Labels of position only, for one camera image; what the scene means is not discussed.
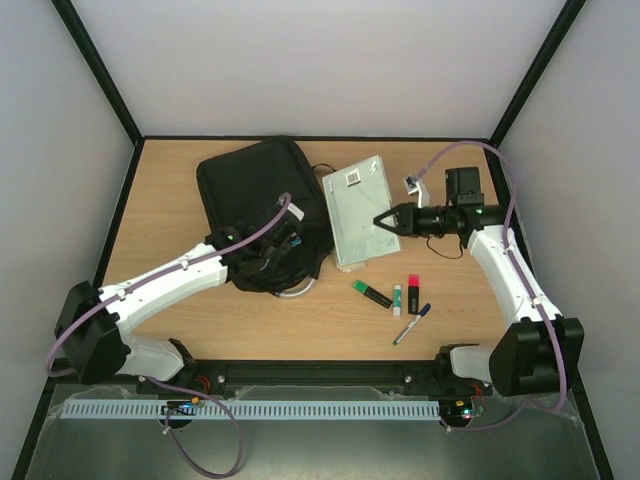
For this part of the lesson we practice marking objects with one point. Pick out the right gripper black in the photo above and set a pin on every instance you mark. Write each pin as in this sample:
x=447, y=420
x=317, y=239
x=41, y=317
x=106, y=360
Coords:
x=406, y=220

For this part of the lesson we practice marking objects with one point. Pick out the blue capped marker pen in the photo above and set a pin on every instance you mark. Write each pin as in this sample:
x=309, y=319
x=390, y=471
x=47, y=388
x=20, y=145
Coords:
x=407, y=329

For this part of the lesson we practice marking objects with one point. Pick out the light blue cable duct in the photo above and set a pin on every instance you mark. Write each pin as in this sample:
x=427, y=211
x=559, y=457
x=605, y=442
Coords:
x=245, y=410

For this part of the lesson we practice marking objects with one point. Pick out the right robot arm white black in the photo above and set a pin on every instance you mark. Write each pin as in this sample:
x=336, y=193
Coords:
x=540, y=349

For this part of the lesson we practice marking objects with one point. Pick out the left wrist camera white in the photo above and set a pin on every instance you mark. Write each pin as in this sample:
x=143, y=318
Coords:
x=296, y=212

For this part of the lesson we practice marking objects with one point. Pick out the white glue stick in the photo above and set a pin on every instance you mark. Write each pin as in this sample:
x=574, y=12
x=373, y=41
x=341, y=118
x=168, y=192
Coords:
x=397, y=300

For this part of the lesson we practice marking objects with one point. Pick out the grey notebook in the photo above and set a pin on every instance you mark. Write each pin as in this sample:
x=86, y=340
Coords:
x=355, y=195

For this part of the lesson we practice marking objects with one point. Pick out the pink highlighter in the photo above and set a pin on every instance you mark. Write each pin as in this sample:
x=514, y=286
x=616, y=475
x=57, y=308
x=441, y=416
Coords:
x=413, y=294

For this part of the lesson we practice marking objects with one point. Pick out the black frame rail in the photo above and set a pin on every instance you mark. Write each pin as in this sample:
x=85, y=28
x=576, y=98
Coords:
x=429, y=378

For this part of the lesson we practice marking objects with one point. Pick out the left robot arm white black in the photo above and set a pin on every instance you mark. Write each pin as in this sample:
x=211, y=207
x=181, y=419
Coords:
x=95, y=328

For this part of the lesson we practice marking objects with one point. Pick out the black student backpack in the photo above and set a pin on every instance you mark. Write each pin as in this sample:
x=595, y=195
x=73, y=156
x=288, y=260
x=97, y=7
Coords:
x=246, y=192

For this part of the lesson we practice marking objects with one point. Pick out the green highlighter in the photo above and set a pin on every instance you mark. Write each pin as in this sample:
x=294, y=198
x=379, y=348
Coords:
x=372, y=294

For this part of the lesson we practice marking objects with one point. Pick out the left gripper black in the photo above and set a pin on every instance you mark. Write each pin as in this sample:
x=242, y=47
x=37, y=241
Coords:
x=276, y=262

